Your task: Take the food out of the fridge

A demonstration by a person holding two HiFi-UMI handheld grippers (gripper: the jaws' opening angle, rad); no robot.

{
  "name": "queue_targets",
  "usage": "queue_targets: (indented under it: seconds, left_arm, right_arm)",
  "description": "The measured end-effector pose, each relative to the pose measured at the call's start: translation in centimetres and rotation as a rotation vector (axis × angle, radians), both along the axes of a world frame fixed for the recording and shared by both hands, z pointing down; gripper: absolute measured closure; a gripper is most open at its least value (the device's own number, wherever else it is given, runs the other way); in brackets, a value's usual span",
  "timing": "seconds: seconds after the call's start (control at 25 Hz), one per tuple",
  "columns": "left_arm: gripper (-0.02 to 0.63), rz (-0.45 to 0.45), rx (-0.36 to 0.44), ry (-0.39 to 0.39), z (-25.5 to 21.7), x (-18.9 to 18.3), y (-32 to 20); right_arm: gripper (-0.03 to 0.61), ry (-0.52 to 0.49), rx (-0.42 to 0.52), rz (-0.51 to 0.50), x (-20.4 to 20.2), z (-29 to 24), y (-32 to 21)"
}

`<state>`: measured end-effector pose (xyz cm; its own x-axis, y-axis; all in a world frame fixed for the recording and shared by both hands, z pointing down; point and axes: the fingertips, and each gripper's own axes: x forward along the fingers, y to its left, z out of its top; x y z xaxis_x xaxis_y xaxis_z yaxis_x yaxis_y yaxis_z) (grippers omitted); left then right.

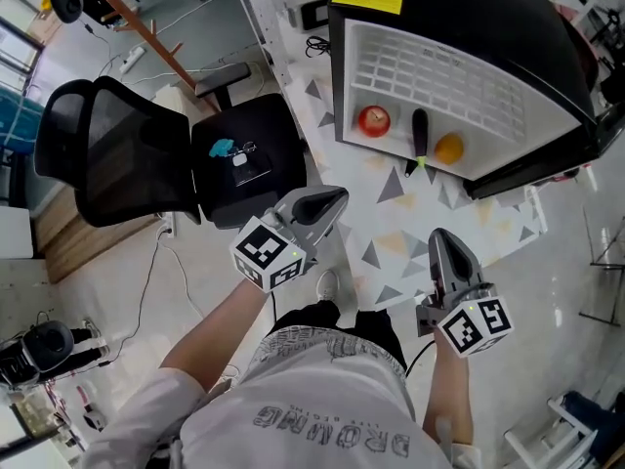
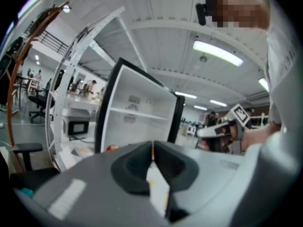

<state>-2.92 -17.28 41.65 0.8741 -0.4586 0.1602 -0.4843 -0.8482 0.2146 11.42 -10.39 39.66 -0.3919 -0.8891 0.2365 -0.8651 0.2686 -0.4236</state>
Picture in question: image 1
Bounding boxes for white floor cable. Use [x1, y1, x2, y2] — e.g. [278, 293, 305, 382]
[155, 225, 206, 320]

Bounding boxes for red apple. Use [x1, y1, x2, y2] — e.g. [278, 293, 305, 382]
[357, 105, 392, 139]

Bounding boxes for table with triangle-pattern cloth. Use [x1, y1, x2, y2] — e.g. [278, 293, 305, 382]
[280, 61, 551, 312]

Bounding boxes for orange fruit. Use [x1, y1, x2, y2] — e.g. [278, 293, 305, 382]
[434, 132, 465, 166]

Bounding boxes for blue box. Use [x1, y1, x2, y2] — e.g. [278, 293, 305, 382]
[0, 88, 45, 146]

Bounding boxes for black mesh office chair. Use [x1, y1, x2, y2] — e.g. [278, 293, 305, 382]
[33, 74, 309, 232]

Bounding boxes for person's white printed shirt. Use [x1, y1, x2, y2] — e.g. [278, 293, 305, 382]
[80, 324, 482, 469]

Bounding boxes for person's black shorts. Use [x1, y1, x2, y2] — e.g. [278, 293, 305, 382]
[268, 300, 409, 373]

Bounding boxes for coiled black cable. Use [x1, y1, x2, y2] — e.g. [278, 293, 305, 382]
[306, 34, 333, 59]

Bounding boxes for person's right forearm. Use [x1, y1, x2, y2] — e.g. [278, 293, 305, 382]
[422, 332, 475, 447]

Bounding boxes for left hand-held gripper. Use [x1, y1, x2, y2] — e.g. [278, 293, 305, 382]
[229, 186, 350, 294]

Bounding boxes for black box appliance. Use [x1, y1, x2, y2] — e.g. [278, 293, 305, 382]
[300, 0, 333, 32]

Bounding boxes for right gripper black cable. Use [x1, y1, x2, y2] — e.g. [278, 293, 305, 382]
[404, 339, 438, 378]

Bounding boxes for dark purple eggplant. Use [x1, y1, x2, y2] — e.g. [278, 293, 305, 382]
[411, 107, 430, 166]

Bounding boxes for black box white interior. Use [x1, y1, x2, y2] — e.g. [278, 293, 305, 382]
[327, 0, 625, 200]

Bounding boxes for black metal frame stand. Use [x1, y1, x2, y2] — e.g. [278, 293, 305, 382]
[578, 202, 625, 329]

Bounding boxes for wooden platform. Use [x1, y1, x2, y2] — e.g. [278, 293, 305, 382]
[31, 183, 167, 285]

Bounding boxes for white frame chair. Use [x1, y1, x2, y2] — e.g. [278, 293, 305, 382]
[505, 391, 625, 469]

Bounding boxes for black floor cable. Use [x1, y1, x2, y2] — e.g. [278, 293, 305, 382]
[100, 239, 162, 368]

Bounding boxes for flat black item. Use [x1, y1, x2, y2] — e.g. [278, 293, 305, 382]
[231, 156, 273, 189]

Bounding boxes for person's left forearm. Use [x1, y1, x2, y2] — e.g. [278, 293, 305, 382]
[160, 278, 270, 395]

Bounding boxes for person's left white shoe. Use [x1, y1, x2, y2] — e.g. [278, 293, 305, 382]
[315, 270, 341, 302]

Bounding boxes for orange wooden coat rack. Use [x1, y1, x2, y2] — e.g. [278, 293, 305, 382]
[77, 0, 221, 111]

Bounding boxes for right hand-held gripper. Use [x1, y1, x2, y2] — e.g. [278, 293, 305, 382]
[415, 228, 515, 360]

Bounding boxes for white cabinet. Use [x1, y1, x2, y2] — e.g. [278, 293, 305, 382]
[0, 205, 34, 261]

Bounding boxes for white metal shelf rack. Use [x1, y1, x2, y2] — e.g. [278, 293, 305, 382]
[229, 0, 338, 92]

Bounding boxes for black padded stool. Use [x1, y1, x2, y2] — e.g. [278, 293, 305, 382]
[194, 63, 253, 111]

